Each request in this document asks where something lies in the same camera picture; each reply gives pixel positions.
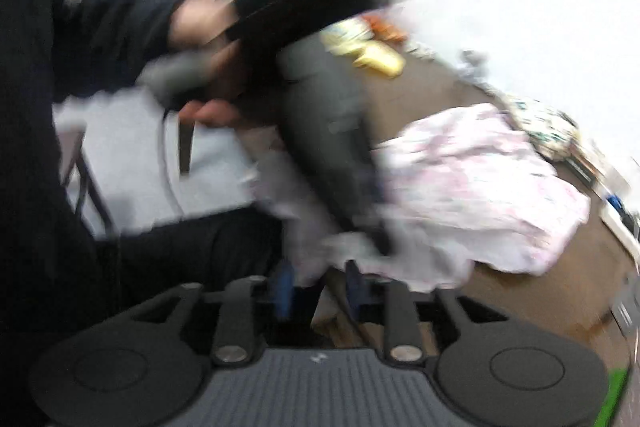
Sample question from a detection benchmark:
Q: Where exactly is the pink floral ruffled garment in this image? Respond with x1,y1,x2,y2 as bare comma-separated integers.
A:
249,102,592,295

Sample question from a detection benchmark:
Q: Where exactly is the cream green-flower garment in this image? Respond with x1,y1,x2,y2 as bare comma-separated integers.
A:
506,98,579,161

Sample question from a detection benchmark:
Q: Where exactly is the person left hand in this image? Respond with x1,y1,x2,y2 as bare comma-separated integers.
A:
168,0,252,129

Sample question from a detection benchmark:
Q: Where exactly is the clear box of orange peels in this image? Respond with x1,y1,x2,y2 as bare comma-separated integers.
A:
363,14,408,44

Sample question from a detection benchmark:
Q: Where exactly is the white round robot figurine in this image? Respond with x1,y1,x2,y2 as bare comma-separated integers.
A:
460,50,488,84

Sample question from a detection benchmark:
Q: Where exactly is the green stand base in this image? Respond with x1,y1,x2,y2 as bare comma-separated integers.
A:
593,369,629,427

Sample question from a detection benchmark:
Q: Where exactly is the white power strip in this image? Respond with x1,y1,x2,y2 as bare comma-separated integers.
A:
600,202,639,258

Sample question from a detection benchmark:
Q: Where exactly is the dark tissue box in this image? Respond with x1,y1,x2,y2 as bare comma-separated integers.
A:
564,145,603,190

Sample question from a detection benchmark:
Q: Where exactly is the blue toy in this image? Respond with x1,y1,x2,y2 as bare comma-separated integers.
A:
606,194,625,212

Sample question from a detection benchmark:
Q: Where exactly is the black wireless charger phone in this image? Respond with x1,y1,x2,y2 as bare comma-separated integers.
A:
611,275,640,338

